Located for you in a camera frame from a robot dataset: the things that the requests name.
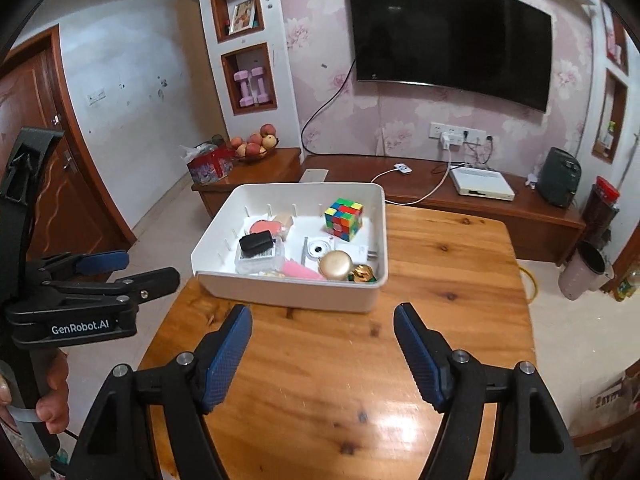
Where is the colourful rubiks cube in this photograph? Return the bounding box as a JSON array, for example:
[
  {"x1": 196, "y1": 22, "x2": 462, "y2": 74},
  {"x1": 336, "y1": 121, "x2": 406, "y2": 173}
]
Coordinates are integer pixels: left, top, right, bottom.
[{"x1": 323, "y1": 198, "x2": 363, "y2": 242}]

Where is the pink dumbbells pair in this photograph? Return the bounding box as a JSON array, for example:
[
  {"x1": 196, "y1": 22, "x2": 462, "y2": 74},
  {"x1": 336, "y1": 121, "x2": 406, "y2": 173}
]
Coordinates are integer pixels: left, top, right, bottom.
[{"x1": 233, "y1": 66, "x2": 271, "y2": 107}]

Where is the pink trash bin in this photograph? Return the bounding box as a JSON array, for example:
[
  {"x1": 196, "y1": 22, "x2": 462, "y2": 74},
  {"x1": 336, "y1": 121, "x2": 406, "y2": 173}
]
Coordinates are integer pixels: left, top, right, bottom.
[{"x1": 558, "y1": 242, "x2": 614, "y2": 300}]

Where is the black wall television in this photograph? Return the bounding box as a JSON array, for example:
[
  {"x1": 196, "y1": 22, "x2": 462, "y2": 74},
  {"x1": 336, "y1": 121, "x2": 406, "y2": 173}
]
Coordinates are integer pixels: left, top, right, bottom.
[{"x1": 349, "y1": 0, "x2": 552, "y2": 110}]

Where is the pink sponge brush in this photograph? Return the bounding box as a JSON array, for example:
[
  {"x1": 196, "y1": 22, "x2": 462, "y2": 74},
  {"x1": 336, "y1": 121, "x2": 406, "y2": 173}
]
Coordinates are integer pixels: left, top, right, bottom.
[{"x1": 280, "y1": 259, "x2": 324, "y2": 281}]

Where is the white toy camera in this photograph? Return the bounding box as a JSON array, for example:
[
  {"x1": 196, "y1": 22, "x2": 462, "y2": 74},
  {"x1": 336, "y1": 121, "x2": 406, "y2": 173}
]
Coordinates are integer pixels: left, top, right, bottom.
[{"x1": 300, "y1": 236, "x2": 335, "y2": 266}]

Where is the person left hand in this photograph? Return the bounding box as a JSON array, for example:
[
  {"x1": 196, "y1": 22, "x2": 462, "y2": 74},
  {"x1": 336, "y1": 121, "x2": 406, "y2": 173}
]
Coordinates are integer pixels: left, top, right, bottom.
[{"x1": 1, "y1": 350, "x2": 70, "y2": 434}]

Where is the wooden tv cabinet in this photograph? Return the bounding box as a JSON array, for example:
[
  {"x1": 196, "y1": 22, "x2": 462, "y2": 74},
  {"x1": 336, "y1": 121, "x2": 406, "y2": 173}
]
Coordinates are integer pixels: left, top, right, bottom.
[{"x1": 192, "y1": 148, "x2": 586, "y2": 264}]

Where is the white set-top box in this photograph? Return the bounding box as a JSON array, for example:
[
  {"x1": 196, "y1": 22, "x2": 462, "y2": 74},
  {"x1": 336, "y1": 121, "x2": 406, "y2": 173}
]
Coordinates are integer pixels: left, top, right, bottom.
[{"x1": 450, "y1": 167, "x2": 515, "y2": 202}]

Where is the green gold perfume bottle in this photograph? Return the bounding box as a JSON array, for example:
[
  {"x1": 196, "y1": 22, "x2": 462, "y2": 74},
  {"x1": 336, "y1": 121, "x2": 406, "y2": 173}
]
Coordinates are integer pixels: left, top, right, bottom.
[{"x1": 348, "y1": 264, "x2": 378, "y2": 283}]

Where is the black plug adapter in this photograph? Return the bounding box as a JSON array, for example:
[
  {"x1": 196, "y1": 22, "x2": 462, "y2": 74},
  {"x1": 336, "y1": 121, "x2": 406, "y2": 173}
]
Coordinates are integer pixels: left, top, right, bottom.
[{"x1": 239, "y1": 230, "x2": 274, "y2": 258}]

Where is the dark green speaker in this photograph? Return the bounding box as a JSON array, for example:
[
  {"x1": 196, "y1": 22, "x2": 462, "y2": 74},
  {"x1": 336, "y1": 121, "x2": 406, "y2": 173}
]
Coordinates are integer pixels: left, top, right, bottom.
[{"x1": 536, "y1": 148, "x2": 582, "y2": 209}]

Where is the red tissue box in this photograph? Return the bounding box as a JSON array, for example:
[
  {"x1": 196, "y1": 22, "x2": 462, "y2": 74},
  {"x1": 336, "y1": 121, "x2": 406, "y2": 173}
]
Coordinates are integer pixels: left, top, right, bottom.
[{"x1": 181, "y1": 142, "x2": 234, "y2": 184}]

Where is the white cable with adapter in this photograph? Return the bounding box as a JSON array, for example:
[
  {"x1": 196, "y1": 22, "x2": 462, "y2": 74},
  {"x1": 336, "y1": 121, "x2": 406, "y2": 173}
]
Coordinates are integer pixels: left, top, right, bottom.
[{"x1": 369, "y1": 146, "x2": 454, "y2": 207}]

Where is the white 33W charger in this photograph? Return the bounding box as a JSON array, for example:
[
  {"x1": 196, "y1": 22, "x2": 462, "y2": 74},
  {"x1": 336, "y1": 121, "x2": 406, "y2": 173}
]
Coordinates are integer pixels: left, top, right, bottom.
[{"x1": 346, "y1": 242, "x2": 380, "y2": 266}]

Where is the wooden block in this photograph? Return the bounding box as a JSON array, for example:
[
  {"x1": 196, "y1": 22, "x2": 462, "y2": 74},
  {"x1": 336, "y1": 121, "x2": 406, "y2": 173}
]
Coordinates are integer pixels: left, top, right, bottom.
[{"x1": 273, "y1": 214, "x2": 294, "y2": 233}]

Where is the red lidded dark jar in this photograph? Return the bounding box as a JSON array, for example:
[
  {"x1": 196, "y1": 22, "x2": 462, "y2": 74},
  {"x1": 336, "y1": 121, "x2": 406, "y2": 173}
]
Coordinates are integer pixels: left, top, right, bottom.
[{"x1": 582, "y1": 176, "x2": 620, "y2": 249}]

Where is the white plastic storage bin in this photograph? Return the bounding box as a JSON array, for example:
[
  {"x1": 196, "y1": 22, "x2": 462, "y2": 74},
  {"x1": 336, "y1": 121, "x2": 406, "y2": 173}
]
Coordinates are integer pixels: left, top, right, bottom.
[{"x1": 191, "y1": 182, "x2": 390, "y2": 312}]

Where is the gold round compact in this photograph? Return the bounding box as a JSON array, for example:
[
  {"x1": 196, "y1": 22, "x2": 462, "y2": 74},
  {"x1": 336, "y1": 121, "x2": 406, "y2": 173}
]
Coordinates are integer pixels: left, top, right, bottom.
[{"x1": 318, "y1": 249, "x2": 354, "y2": 281}]

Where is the clear labelled plastic box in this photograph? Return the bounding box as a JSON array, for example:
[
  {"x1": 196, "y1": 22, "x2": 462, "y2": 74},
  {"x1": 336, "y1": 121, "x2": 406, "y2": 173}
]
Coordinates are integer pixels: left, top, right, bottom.
[{"x1": 234, "y1": 238, "x2": 285, "y2": 275}]

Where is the white wall power strip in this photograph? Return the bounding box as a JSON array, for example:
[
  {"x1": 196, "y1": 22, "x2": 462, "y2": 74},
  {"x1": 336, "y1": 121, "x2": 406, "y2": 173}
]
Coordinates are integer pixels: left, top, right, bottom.
[{"x1": 428, "y1": 122, "x2": 488, "y2": 148}]

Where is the fruit bowl with apples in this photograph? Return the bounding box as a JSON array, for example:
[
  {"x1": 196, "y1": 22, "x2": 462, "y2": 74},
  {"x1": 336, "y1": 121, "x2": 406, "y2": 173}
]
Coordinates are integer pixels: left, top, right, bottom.
[{"x1": 230, "y1": 124, "x2": 279, "y2": 162}]

